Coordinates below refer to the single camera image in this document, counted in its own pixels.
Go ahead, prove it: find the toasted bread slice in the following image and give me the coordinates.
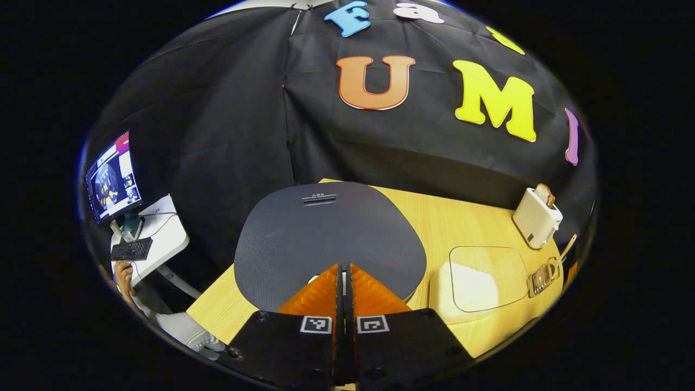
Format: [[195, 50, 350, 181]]
[[534, 184, 556, 209]]

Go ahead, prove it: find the wire mesh chopstick holder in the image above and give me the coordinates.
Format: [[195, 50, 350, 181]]
[[528, 257, 561, 297]]

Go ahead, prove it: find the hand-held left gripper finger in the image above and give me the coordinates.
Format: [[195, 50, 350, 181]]
[[343, 264, 474, 389], [217, 264, 344, 389]]

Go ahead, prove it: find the white raw rice heap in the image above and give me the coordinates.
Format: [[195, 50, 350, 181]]
[[451, 263, 499, 311]]

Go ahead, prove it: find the wooden spoon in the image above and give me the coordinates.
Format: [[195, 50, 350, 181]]
[[551, 234, 578, 272]]

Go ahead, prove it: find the white side table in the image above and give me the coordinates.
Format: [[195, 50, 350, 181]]
[[111, 194, 203, 300]]

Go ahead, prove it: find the white toaster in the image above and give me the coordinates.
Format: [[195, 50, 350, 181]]
[[512, 187, 564, 250]]

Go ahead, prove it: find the black keyboard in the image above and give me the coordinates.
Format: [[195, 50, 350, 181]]
[[110, 237, 154, 262]]

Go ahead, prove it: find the dark grey rice cooker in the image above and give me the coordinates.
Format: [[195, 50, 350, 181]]
[[233, 181, 428, 313]]

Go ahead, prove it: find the computer monitor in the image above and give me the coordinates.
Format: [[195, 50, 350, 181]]
[[85, 130, 144, 242]]

